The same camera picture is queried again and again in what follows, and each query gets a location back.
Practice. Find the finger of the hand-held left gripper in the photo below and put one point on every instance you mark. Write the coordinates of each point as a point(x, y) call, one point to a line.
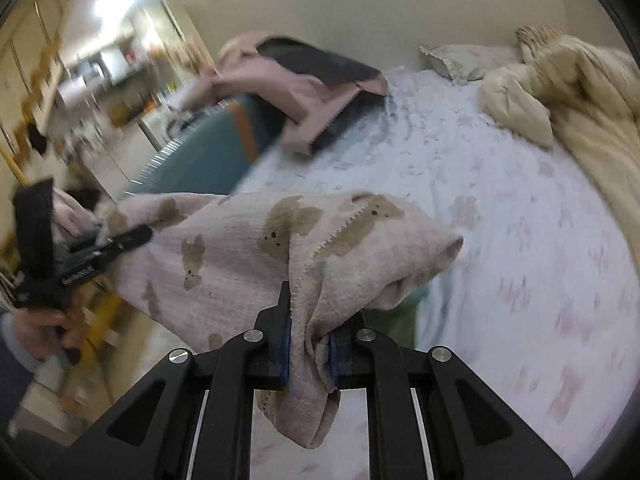
point(122, 240)
point(35, 225)

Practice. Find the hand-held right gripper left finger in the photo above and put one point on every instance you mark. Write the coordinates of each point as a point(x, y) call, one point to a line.
point(272, 342)

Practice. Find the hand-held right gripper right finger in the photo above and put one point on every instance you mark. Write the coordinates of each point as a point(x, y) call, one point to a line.
point(345, 355)

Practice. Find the pink bear print pants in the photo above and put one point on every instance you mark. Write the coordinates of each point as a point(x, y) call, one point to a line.
point(225, 260)

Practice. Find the person's left hand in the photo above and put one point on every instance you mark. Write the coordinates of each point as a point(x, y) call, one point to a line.
point(40, 319)

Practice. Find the folded olive green clothes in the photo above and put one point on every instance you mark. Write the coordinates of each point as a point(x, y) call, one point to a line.
point(400, 325)

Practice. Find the wooden staircase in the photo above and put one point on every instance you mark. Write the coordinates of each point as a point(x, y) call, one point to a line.
point(10, 160)

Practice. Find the black hanging cloth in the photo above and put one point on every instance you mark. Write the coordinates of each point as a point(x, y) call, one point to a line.
point(36, 137)

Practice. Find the teal sofa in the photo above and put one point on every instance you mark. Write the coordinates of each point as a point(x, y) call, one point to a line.
point(210, 155)

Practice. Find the pink coat with dark lining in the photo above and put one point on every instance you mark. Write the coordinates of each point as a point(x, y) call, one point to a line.
point(260, 85)

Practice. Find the grey frilled pillow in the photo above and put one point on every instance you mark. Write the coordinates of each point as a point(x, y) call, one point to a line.
point(465, 62)

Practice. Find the cream quilted duvet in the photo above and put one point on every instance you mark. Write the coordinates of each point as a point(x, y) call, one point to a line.
point(590, 110)

